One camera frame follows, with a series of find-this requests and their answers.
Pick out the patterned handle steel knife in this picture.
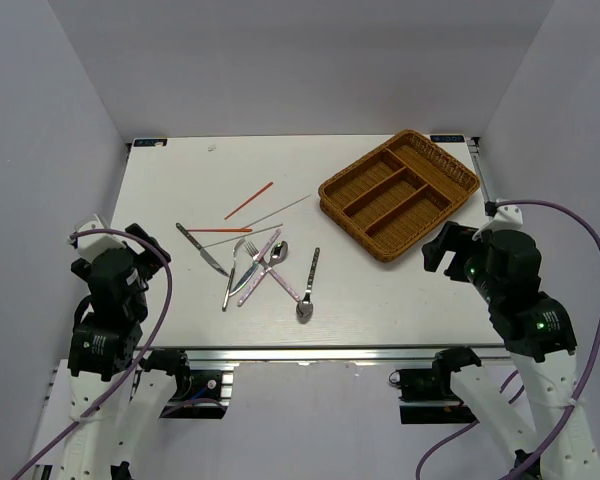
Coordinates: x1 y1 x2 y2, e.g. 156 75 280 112
175 222 229 277

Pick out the all steel fork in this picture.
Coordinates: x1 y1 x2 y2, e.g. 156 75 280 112
221 237 245 312

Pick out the pink handle fork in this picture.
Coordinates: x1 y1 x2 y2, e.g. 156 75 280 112
237 245 300 307

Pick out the pink handle knife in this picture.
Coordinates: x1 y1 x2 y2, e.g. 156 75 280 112
229 228 282 308

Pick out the patterned handle steel spoon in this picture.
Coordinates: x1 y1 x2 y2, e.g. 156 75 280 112
296 247 320 323

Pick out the silver metal chopstick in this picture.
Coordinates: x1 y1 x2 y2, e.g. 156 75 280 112
204 223 284 248
242 194 311 228

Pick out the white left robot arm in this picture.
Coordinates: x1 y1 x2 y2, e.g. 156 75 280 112
58 215 192 479

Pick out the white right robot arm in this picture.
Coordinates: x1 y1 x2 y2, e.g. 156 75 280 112
422 222 600 479

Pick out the lower orange chopstick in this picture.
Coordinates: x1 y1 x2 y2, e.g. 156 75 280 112
185 228 253 233

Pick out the orange chopstick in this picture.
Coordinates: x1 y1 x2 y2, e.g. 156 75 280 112
224 181 274 220
185 228 253 233

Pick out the brown wicker cutlery tray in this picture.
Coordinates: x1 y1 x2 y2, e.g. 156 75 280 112
318 130 480 263

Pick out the upper orange chopstick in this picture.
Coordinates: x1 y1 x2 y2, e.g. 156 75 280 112
224 181 274 220

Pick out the left blue corner label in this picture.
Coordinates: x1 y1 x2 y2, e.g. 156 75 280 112
132 138 168 148

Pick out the blue corner label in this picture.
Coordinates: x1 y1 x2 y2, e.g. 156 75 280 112
430 134 466 143
132 138 168 148

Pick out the right blue corner label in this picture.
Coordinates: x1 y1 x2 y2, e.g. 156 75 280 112
430 134 466 143

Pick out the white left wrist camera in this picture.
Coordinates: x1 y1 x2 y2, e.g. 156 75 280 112
67 214 125 263

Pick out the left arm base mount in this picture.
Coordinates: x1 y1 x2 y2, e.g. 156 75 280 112
161 352 232 420

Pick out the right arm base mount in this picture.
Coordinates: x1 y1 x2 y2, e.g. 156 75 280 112
388 368 476 425

